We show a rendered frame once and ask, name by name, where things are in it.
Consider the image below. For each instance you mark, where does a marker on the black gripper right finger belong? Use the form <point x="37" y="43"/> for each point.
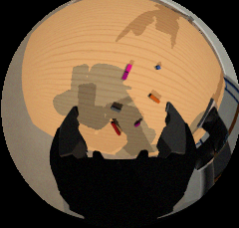
<point x="177" y="144"/>

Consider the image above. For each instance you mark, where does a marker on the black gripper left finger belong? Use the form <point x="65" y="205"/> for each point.
<point x="68" y="144"/>

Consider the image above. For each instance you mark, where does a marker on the orange rod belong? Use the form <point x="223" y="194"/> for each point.
<point x="154" y="98"/>

